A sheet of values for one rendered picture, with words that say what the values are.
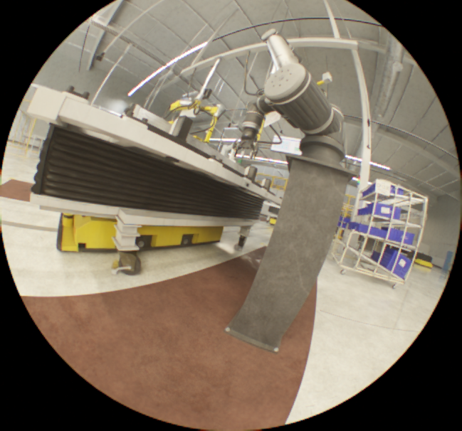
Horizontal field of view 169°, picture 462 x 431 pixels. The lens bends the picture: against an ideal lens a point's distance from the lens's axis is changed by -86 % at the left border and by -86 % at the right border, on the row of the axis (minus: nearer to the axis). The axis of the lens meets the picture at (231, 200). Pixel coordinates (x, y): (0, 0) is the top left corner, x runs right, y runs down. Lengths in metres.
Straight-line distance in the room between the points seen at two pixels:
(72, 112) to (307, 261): 1.01
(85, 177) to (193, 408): 1.08
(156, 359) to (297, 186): 0.89
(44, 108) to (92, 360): 0.84
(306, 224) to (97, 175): 1.04
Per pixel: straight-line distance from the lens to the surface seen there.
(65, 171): 0.94
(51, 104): 0.66
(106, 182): 0.96
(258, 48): 3.20
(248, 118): 0.89
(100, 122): 0.64
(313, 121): 0.67
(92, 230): 1.20
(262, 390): 0.78
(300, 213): 0.63
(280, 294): 0.72
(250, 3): 10.17
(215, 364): 0.78
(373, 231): 2.97
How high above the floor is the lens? 0.68
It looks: 2 degrees down
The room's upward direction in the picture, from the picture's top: 17 degrees clockwise
